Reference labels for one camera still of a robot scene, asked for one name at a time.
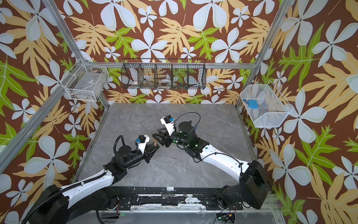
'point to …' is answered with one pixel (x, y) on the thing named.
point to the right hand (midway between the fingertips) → (154, 133)
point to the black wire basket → (163, 73)
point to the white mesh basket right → (265, 106)
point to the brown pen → (155, 142)
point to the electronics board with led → (224, 216)
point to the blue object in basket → (251, 103)
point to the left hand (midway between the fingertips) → (157, 144)
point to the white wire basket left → (86, 82)
